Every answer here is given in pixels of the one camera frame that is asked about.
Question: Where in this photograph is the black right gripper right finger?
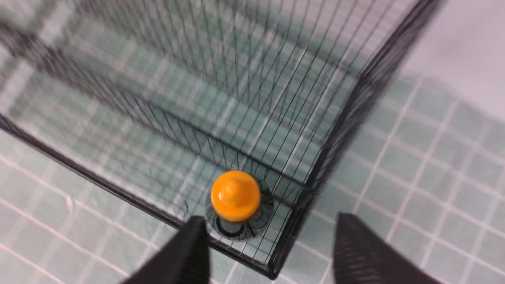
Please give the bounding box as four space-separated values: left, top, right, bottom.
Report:
334 212 438 284

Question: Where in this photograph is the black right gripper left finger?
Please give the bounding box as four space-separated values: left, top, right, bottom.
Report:
123 216 210 284

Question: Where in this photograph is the orange cap sauce bottle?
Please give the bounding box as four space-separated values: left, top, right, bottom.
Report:
205 170 274 241

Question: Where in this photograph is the green checkered tablecloth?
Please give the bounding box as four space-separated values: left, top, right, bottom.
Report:
0 75 505 284

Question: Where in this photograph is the black wire mesh rack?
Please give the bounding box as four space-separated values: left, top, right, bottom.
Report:
1 0 444 284

